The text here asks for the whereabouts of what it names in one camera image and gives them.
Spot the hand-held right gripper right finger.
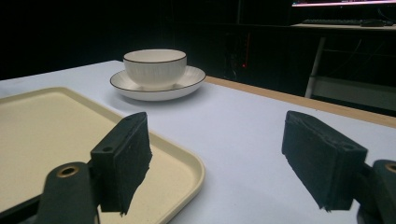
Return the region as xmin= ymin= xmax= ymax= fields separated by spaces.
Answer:
xmin=281 ymin=110 xmax=369 ymax=213

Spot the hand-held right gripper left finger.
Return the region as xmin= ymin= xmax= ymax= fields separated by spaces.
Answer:
xmin=90 ymin=111 xmax=153 ymax=217

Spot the beige plastic tray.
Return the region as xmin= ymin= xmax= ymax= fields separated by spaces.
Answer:
xmin=0 ymin=86 xmax=206 ymax=224

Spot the white ribbed plate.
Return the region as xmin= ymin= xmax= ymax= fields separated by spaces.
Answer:
xmin=109 ymin=64 xmax=207 ymax=102

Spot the white ribbed bowl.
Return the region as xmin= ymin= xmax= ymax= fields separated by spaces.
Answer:
xmin=122 ymin=49 xmax=188 ymax=89

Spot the desk with white legs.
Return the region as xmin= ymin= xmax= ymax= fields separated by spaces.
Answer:
xmin=290 ymin=22 xmax=396 ymax=113

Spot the black keyboard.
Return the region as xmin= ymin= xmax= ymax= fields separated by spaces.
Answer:
xmin=301 ymin=19 xmax=363 ymax=26

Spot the black computer mouse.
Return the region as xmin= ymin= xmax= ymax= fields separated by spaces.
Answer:
xmin=360 ymin=19 xmax=387 ymax=28

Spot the computer monitor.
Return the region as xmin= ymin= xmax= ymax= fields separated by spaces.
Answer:
xmin=290 ymin=0 xmax=396 ymax=8

